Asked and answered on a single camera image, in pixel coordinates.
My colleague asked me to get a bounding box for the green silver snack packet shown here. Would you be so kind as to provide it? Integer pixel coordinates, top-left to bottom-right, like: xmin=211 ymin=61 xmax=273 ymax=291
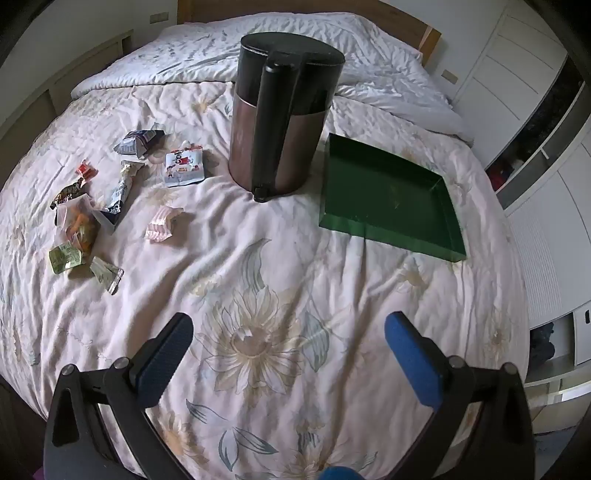
xmin=90 ymin=256 xmax=124 ymax=295

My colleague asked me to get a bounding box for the pink striped snack packet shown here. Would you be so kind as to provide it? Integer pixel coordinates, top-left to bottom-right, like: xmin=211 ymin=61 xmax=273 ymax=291
xmin=144 ymin=206 xmax=185 ymax=243

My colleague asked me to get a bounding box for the white wardrobe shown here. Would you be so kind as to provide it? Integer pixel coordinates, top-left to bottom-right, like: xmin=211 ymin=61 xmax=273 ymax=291
xmin=450 ymin=0 xmax=591 ymax=435

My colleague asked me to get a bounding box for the clear bag of orange snacks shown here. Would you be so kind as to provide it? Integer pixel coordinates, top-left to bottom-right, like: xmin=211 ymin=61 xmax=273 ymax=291
xmin=55 ymin=194 xmax=101 ymax=252

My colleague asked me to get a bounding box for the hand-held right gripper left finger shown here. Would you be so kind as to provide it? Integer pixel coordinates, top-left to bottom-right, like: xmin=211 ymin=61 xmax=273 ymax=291
xmin=42 ymin=312 xmax=195 ymax=480

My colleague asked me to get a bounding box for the white duvet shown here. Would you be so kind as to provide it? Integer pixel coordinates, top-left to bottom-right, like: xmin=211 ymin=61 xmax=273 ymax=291
xmin=71 ymin=12 xmax=475 ymax=147

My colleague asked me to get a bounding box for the brown gold snack packet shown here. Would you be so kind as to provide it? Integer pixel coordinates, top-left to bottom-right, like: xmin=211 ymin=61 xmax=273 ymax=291
xmin=50 ymin=180 xmax=86 ymax=209

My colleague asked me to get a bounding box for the long silver black wrapper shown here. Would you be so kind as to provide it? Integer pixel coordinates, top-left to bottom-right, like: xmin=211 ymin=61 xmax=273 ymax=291
xmin=100 ymin=160 xmax=147 ymax=214

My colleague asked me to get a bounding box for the brown pedal trash bin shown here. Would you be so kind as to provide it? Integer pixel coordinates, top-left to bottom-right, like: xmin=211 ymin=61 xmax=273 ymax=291
xmin=228 ymin=32 xmax=346 ymax=204

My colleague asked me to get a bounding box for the green tray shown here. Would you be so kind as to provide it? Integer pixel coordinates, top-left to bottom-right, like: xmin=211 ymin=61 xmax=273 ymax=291
xmin=318 ymin=133 xmax=467 ymax=264

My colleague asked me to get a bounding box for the wooden headboard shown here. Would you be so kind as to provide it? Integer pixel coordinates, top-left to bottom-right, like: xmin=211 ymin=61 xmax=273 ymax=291
xmin=177 ymin=0 xmax=441 ymax=65

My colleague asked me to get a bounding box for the silver crumpled wrapper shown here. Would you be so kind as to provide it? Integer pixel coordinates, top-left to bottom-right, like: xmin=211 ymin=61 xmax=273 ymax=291
xmin=114 ymin=130 xmax=165 ymax=160

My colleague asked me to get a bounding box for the floral pink blanket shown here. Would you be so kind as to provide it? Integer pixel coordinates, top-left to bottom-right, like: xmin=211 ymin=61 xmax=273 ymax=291
xmin=0 ymin=78 xmax=529 ymax=480

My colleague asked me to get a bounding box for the white cartoon print snack packet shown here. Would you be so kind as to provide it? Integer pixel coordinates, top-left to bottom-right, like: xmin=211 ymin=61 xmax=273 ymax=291
xmin=165 ymin=144 xmax=206 ymax=188

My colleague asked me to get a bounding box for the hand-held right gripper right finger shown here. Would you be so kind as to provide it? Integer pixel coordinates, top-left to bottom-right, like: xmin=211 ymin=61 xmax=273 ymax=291
xmin=384 ymin=311 xmax=539 ymax=480

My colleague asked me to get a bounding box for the beige bedside unit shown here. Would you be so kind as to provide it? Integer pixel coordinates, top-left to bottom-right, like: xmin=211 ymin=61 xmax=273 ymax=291
xmin=0 ymin=30 xmax=134 ymax=144

